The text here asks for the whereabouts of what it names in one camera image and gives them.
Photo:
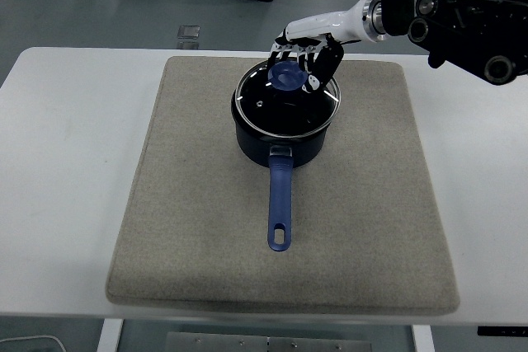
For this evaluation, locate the square metal floor plate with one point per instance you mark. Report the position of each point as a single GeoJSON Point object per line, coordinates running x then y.
{"type": "Point", "coordinates": [189, 32]}

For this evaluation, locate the beige fabric mat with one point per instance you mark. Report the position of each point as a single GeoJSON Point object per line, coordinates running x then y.
{"type": "Point", "coordinates": [185, 203]}

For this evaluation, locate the white table leg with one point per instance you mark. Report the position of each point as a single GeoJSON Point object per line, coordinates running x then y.
{"type": "Point", "coordinates": [422, 339]}
{"type": "Point", "coordinates": [109, 337]}

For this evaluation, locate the black control panel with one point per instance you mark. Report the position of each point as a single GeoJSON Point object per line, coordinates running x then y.
{"type": "Point", "coordinates": [503, 331]}

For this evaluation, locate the narrow metal floor plate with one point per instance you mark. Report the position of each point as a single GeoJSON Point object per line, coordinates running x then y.
{"type": "Point", "coordinates": [188, 45]}

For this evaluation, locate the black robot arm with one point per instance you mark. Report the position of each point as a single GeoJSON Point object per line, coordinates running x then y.
{"type": "Point", "coordinates": [458, 1]}

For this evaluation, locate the dark blue saucepan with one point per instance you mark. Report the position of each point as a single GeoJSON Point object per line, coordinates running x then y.
{"type": "Point", "coordinates": [280, 195]}

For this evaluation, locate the glass lid with blue knob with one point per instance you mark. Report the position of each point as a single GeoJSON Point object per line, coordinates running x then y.
{"type": "Point", "coordinates": [284, 78]}

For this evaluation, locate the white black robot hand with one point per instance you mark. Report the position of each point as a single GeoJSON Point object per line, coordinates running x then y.
{"type": "Point", "coordinates": [326, 24]}

